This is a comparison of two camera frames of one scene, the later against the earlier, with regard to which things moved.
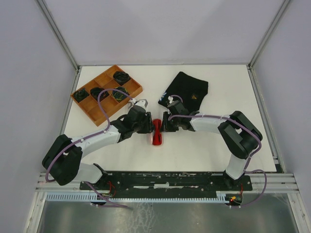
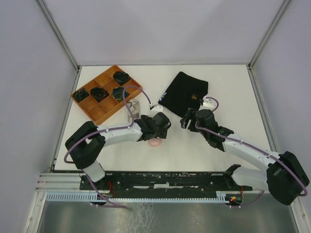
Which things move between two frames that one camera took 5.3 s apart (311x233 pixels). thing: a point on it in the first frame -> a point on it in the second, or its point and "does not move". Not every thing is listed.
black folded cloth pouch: (192, 92) does not move
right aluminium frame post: (281, 10) does not move
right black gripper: (166, 128) -> (189, 115)
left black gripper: (149, 126) -> (162, 133)
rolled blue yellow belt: (118, 96) does not move
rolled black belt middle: (95, 91) does not move
